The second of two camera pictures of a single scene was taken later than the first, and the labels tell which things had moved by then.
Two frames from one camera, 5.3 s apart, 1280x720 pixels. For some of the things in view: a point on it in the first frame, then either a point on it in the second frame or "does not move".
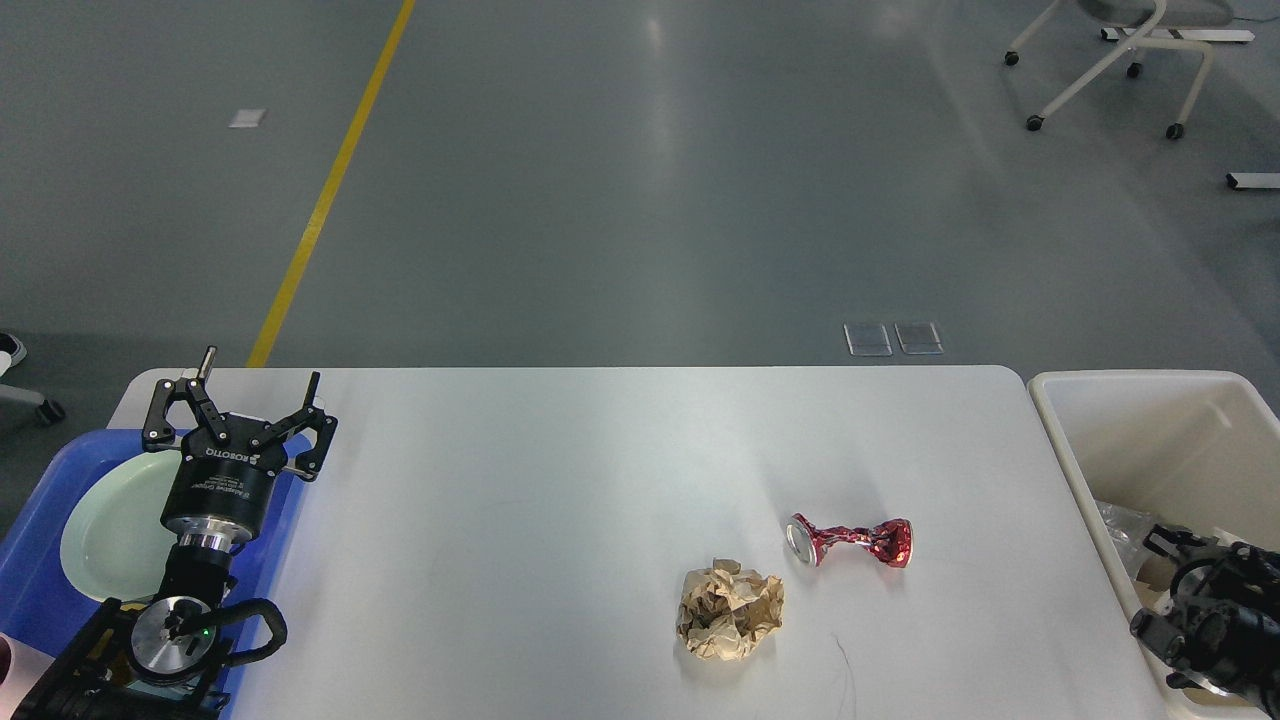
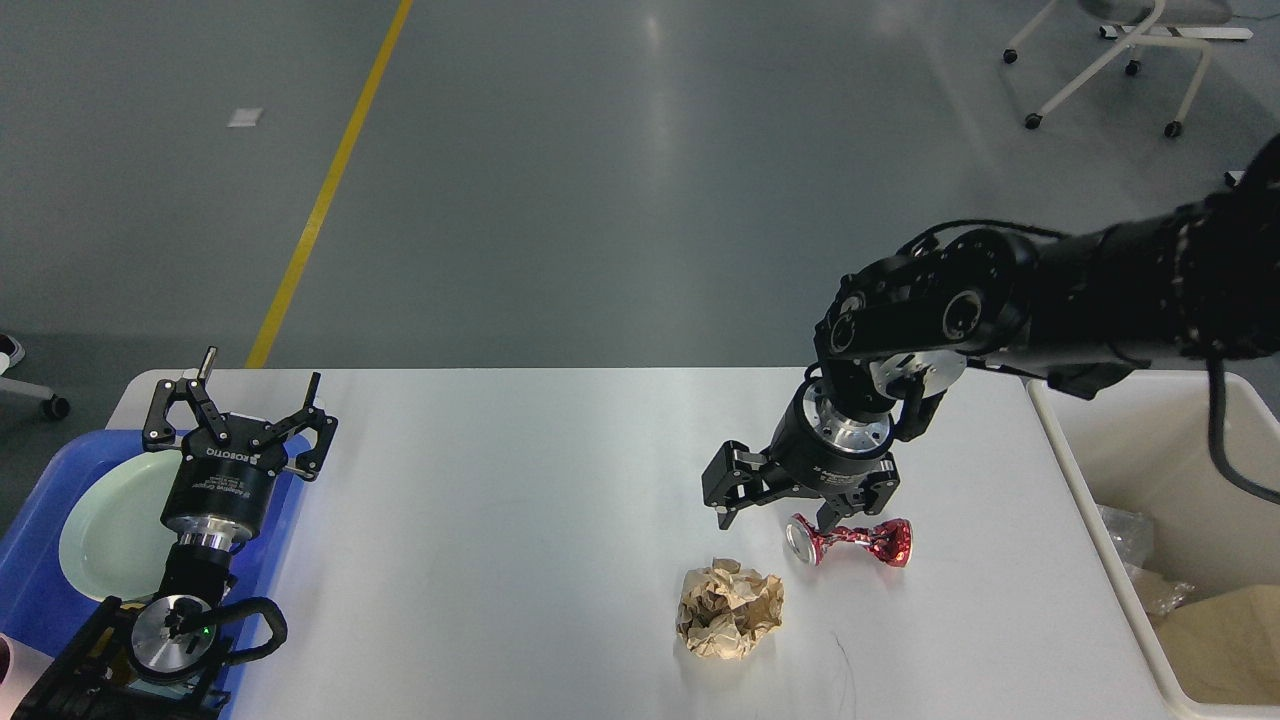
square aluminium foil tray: (1128, 530) does not move
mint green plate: (114, 543) does not move
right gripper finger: (1166, 540) → (819, 447)
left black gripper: (220, 492) does not move
